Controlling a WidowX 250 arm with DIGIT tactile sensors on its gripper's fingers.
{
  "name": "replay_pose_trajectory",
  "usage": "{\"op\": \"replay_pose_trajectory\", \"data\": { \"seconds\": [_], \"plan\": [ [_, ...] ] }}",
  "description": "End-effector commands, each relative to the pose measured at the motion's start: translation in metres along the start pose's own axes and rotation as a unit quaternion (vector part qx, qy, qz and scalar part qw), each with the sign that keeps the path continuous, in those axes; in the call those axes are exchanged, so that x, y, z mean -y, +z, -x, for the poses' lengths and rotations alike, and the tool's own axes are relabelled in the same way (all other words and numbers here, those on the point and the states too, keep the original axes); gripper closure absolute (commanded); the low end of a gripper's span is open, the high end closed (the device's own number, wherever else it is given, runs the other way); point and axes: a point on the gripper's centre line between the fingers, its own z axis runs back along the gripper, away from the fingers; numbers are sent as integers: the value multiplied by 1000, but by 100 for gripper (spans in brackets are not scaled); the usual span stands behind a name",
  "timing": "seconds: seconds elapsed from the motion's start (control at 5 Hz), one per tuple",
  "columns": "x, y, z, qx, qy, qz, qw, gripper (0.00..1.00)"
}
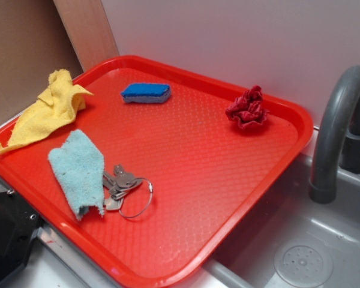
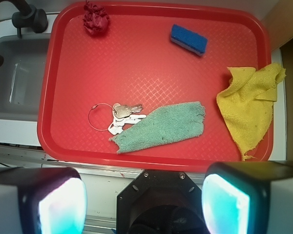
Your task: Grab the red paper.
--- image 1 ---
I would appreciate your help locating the blue sponge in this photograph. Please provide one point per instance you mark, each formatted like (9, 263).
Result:
(146, 93)

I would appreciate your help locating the wooden board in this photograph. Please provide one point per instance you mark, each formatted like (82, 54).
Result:
(89, 31)

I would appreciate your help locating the red plastic tray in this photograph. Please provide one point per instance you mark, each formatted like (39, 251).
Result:
(206, 172)

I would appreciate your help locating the light blue cloth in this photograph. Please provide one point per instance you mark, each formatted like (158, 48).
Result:
(78, 166)

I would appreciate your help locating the yellow cloth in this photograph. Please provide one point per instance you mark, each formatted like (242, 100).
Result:
(55, 107)

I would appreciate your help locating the crumpled red paper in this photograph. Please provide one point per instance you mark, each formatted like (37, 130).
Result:
(247, 111)

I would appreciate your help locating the grey plastic sink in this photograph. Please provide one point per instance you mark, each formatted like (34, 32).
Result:
(288, 240)

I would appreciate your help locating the grey faucet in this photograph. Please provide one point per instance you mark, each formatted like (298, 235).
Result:
(338, 140)

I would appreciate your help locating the silver keys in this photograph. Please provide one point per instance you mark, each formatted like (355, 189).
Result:
(119, 184)

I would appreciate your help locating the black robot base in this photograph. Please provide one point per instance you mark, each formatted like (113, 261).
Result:
(19, 224)

